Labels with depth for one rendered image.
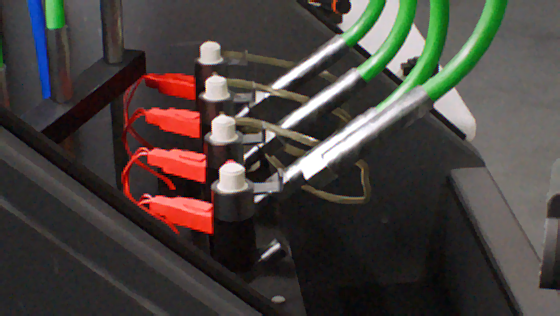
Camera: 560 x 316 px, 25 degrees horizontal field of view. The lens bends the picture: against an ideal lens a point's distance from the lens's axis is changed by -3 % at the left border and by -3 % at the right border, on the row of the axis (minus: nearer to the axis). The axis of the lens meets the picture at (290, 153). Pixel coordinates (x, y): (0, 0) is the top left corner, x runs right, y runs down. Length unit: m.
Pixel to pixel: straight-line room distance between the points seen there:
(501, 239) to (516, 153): 2.49
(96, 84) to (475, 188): 0.37
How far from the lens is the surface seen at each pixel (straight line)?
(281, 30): 1.14
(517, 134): 3.70
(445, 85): 0.83
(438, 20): 0.91
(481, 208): 1.14
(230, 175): 0.84
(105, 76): 1.03
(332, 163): 0.84
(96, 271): 0.47
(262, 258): 0.87
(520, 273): 1.04
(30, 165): 0.46
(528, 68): 4.21
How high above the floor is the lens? 1.46
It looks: 24 degrees down
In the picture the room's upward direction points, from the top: 1 degrees counter-clockwise
